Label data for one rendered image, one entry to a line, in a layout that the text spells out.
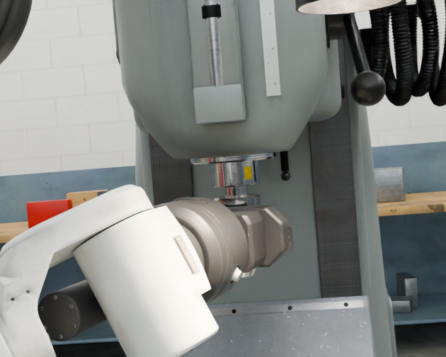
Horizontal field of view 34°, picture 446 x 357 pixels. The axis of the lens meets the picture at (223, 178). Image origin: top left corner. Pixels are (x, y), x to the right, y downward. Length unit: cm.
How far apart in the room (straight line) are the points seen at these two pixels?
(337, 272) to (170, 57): 56
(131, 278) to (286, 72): 25
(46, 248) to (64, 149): 467
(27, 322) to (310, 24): 36
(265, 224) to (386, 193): 379
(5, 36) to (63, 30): 486
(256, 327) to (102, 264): 64
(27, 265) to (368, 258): 73
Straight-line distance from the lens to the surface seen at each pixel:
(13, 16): 34
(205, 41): 61
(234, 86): 60
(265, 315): 112
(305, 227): 111
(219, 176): 71
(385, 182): 444
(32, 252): 48
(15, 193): 526
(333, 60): 84
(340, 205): 111
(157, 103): 66
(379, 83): 63
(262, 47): 64
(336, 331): 111
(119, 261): 50
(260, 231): 66
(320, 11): 54
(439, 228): 506
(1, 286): 48
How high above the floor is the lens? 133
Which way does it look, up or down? 3 degrees down
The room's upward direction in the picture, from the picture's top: 5 degrees counter-clockwise
